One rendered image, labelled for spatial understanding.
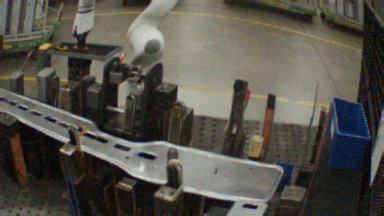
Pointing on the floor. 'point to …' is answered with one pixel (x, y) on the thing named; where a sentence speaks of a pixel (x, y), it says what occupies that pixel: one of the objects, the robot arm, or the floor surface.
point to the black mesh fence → (372, 82)
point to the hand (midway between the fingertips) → (81, 42)
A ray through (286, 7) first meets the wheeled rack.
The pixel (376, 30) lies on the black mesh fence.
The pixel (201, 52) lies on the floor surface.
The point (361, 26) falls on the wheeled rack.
